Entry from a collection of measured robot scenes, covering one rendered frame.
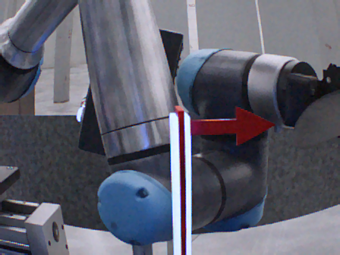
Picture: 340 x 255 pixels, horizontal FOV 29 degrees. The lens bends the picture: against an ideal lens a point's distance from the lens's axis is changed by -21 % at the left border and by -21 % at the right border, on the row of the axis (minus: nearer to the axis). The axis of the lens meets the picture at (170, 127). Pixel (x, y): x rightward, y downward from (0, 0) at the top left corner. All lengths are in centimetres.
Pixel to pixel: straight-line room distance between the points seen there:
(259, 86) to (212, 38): 609
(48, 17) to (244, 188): 38
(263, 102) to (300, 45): 593
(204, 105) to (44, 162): 179
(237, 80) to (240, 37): 601
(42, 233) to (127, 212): 29
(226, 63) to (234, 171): 11
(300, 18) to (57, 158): 445
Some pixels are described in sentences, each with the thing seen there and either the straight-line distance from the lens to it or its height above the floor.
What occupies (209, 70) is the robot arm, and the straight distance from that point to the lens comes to 78.
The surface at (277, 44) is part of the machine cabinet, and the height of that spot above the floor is 105.
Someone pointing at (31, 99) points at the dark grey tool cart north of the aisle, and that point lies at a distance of 759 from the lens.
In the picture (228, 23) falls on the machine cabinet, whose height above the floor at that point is 122.
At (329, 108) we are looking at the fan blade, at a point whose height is 119.
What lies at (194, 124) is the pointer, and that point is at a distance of 48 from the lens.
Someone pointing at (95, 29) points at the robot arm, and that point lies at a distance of 70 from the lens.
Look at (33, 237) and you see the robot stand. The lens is 95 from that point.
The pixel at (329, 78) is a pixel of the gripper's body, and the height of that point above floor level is 120.
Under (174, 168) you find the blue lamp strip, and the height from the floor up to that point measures 116.
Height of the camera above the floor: 125
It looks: 8 degrees down
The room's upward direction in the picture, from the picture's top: 2 degrees counter-clockwise
